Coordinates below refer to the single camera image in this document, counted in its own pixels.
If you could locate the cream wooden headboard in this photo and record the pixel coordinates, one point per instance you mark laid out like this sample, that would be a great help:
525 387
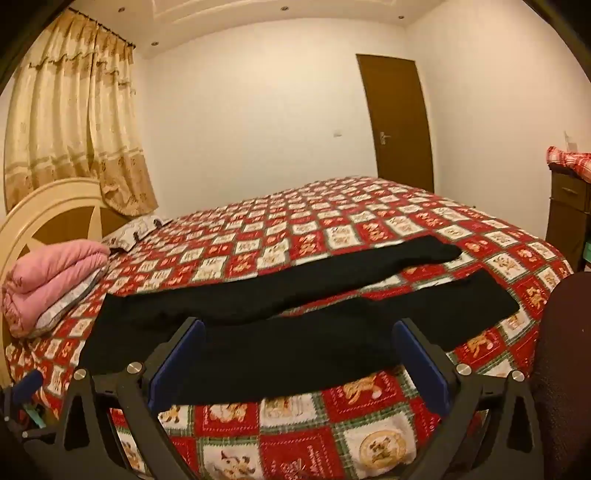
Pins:
41 203

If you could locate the red plaid cloth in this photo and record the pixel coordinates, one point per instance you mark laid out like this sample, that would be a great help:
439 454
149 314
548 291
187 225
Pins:
570 159

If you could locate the red printed patchwork bedspread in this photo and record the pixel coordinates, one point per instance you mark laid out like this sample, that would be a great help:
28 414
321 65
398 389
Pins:
295 429

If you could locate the teal plastic bag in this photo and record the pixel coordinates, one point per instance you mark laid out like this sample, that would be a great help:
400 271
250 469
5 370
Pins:
34 415

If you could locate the pink folded blanket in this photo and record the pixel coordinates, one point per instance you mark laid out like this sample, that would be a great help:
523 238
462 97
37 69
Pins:
51 272

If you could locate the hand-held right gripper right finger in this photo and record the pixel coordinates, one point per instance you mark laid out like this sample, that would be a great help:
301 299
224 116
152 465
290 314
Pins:
421 367

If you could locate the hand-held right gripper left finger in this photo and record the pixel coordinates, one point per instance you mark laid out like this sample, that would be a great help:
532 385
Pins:
184 353

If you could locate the white patterned pillow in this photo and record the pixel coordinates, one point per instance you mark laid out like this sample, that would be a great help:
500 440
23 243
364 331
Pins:
134 230

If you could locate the brown wooden door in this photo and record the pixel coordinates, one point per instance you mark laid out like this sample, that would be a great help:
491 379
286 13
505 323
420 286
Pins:
397 115

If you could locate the black pants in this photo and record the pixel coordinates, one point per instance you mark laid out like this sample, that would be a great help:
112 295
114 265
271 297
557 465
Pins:
286 350

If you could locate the dark curtain rod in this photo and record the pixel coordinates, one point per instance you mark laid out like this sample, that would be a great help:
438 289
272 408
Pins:
115 34

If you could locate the brown wooden cabinet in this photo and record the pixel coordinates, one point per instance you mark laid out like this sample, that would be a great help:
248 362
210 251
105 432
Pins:
565 217

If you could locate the dark maroon cloth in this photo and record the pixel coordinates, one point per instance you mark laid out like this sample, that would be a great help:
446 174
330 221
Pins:
565 369

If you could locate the beige patterned curtain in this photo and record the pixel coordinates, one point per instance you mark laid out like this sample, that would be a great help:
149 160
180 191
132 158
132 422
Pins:
69 115

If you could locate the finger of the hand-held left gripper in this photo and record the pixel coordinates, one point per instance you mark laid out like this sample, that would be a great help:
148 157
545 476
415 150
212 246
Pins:
27 384
39 436

